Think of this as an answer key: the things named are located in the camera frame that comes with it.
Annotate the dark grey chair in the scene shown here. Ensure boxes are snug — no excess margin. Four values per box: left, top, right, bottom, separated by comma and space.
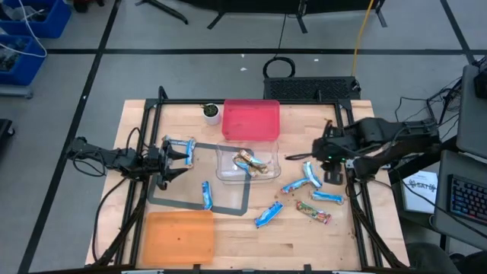
405, 241, 487, 274

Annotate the black box device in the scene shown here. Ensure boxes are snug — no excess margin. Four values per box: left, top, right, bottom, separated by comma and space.
473, 70, 487, 100

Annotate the grey cart base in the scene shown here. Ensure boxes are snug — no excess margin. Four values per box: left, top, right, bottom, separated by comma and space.
0, 84, 34, 100

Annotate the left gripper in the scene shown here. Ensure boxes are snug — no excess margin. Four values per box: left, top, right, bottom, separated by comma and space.
146, 140, 190, 191

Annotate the black perforated box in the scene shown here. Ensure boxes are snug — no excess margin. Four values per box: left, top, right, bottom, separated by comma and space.
263, 75, 362, 102

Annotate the red green granola bar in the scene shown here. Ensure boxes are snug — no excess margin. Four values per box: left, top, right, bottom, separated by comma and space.
295, 200, 333, 225

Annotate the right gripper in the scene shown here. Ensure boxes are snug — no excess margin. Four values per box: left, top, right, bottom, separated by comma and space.
311, 119, 349, 186

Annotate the clear plastic bin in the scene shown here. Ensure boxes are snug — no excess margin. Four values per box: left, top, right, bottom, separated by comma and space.
215, 139, 282, 186

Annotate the black backdrop with stand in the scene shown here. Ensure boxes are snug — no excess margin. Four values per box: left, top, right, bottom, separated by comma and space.
135, 0, 389, 35

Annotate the yellow cable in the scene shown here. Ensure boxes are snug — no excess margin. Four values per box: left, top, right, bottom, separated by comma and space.
350, 0, 376, 77

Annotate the grey desk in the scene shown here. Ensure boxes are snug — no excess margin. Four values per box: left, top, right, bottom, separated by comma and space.
433, 149, 487, 252
455, 63, 487, 160

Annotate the black cable bundle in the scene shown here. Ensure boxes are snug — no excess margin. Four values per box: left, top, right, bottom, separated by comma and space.
393, 56, 487, 129

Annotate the white cable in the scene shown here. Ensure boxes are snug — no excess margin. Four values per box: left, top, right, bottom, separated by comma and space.
0, 0, 49, 59

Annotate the coiled black cable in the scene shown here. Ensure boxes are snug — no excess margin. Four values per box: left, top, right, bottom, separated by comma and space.
262, 13, 297, 79

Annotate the black keyboard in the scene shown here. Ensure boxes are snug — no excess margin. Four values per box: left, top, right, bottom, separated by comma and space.
448, 174, 487, 226

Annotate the orange plastic bin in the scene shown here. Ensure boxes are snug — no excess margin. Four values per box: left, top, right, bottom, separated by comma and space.
142, 210, 216, 266

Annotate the blue storage bin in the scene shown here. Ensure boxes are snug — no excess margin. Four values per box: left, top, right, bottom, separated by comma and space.
0, 0, 72, 39
0, 34, 48, 87

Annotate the white paper sheet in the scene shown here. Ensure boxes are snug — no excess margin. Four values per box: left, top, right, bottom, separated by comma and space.
401, 170, 439, 215

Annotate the black metal table frame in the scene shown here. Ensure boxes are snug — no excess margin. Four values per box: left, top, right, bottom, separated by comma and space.
91, 85, 410, 270

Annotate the black bordered mesh mat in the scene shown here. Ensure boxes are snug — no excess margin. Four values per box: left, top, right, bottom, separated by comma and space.
147, 141, 253, 217

